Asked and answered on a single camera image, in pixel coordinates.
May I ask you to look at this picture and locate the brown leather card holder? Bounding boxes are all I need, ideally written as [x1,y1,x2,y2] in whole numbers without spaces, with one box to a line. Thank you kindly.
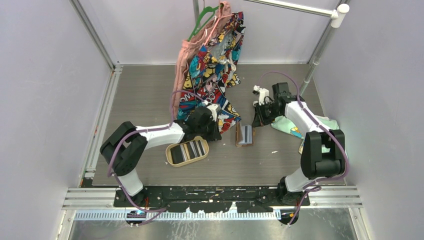
[235,122,255,147]

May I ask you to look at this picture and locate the beige oval card tray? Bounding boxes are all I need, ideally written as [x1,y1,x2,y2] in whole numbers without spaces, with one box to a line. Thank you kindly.
[165,135,210,168]

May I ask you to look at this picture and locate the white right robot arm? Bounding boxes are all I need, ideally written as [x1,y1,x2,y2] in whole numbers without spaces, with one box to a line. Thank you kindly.
[251,82,347,206]

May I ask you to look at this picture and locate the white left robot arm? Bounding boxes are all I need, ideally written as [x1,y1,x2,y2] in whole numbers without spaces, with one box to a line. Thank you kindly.
[99,103,221,207]

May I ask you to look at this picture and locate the stack of dark cards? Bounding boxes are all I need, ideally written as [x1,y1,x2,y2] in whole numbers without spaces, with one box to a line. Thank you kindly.
[169,140,207,165]

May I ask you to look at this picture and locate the mint green cartoon cloth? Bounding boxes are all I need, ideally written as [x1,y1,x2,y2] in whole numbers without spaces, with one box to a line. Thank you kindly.
[271,115,349,176]

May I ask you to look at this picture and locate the colourful comic print shorts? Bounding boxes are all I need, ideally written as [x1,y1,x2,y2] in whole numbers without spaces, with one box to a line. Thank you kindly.
[175,11,245,133]

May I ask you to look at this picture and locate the pink hanging garment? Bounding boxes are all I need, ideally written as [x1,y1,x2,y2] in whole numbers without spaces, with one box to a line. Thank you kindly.
[170,12,219,118]

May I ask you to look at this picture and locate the pink clothes hanger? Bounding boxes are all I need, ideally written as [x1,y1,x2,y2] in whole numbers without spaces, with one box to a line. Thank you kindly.
[203,1,233,46]

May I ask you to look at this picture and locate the green clothes hanger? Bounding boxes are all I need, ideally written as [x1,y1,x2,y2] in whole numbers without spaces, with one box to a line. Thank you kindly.
[187,4,221,42]

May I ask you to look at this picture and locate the white clothes rack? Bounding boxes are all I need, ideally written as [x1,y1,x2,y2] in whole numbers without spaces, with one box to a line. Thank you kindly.
[193,0,351,97]

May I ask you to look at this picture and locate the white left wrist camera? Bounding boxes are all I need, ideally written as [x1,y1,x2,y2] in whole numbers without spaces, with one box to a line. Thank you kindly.
[202,100,221,122]

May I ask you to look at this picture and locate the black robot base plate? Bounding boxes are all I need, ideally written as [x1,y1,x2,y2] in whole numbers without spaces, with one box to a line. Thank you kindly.
[132,185,310,213]

